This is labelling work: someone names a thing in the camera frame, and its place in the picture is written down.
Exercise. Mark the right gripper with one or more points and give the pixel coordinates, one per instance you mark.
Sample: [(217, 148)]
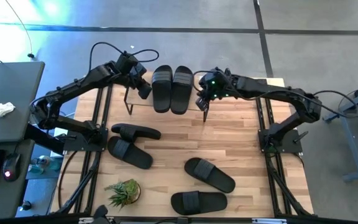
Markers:
[(216, 85)]

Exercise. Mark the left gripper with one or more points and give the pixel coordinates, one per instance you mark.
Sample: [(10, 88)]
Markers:
[(140, 76)]

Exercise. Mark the wooden shelf with black legs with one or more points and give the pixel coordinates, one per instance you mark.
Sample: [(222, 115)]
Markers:
[(134, 99)]

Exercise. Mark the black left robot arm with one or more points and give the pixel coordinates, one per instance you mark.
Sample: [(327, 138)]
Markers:
[(73, 87)]

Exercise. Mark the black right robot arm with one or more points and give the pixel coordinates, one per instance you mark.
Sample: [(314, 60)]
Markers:
[(275, 90)]

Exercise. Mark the green succulent in pot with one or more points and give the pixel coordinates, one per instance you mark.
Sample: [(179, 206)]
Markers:
[(124, 193)]

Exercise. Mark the black desk support bar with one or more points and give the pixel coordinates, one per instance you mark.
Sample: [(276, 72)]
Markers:
[(43, 140)]

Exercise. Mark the teal water bottle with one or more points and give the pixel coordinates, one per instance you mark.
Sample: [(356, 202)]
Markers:
[(42, 161)]

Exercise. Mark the small black object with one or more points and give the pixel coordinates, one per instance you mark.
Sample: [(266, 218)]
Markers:
[(100, 215)]

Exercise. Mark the crumpled white tissue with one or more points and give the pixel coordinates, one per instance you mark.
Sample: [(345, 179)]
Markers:
[(2, 110)]

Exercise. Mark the black computer mouse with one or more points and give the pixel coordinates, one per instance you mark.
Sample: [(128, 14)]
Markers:
[(11, 166)]

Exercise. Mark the small black device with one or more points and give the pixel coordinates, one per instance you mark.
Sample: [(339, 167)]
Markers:
[(26, 205)]

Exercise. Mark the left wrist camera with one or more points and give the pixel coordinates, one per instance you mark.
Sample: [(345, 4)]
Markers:
[(126, 62)]

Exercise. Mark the black metal table frame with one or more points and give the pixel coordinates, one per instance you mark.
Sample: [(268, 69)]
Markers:
[(108, 105)]

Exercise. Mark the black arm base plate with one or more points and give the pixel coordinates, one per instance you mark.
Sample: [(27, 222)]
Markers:
[(291, 146), (73, 144)]

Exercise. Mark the silver bracket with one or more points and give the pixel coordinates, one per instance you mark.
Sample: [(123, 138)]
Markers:
[(85, 220), (269, 221)]

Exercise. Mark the grey-blue metal desk frame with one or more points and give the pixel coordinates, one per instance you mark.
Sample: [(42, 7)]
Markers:
[(350, 143)]

